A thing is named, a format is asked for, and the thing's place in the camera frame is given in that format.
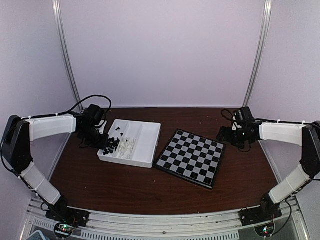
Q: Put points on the left aluminium frame post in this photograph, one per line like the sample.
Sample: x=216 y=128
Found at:
x=56 y=5

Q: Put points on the aluminium front rail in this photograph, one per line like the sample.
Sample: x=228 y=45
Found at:
x=224 y=225

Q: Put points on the blue plastic basket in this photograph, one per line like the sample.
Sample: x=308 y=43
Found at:
x=37 y=235

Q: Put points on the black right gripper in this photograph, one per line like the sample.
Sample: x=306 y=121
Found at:
x=227 y=137

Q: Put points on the left round circuit board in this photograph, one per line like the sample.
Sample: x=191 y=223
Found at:
x=63 y=230

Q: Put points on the black chess piece pile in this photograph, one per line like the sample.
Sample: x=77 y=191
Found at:
x=111 y=146

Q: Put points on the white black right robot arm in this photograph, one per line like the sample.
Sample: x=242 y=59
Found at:
x=292 y=148

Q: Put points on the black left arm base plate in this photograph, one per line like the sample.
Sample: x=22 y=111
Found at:
x=74 y=217

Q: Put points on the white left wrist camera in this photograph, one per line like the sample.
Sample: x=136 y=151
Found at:
x=102 y=125

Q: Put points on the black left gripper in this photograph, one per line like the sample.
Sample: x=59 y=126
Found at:
x=102 y=145

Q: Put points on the round circuit board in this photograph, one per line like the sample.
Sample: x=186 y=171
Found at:
x=63 y=230
x=264 y=230

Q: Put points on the white chess piece pile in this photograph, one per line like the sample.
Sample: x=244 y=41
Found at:
x=126 y=148

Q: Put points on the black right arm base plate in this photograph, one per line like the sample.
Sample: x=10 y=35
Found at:
x=253 y=216

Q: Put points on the aluminium frame post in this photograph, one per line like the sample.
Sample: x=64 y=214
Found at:
x=56 y=5
x=264 y=30

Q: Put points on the right aluminium frame post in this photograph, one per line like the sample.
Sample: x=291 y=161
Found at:
x=264 y=30

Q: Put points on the right round circuit board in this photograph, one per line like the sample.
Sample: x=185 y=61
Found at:
x=264 y=230

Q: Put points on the black silver chessboard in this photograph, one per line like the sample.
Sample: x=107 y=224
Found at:
x=191 y=157

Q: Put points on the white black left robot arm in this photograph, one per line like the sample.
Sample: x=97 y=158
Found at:
x=21 y=132

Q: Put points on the white compartment tray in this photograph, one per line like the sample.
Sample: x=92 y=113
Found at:
x=147 y=135

